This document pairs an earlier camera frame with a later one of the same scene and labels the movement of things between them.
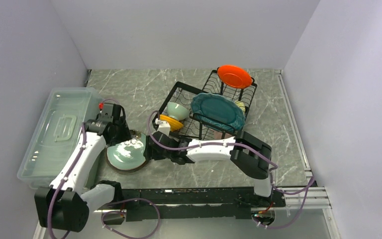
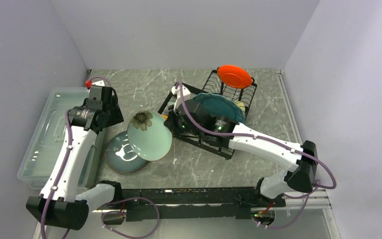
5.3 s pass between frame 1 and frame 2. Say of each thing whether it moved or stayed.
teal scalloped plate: stayed
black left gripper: moved
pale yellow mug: stayed
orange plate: stayed
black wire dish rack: stayed
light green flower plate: moved
